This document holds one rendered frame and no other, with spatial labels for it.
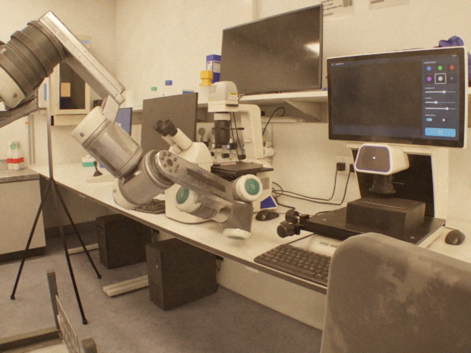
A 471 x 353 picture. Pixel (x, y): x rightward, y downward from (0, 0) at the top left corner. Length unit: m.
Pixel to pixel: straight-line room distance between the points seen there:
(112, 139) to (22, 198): 2.46
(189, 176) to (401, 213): 0.52
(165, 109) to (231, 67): 0.46
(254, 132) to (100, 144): 0.91
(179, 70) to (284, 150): 1.34
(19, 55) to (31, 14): 3.16
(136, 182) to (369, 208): 0.58
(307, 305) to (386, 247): 1.63
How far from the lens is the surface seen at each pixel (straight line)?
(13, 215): 3.24
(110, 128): 0.82
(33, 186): 3.23
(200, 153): 1.31
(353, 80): 1.15
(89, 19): 4.14
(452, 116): 1.03
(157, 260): 2.15
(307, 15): 1.82
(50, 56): 0.84
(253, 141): 1.59
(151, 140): 2.06
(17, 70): 0.81
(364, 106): 1.13
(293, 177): 1.94
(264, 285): 2.27
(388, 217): 0.94
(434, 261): 0.45
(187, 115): 1.78
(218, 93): 1.47
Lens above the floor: 1.11
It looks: 8 degrees down
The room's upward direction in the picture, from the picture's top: straight up
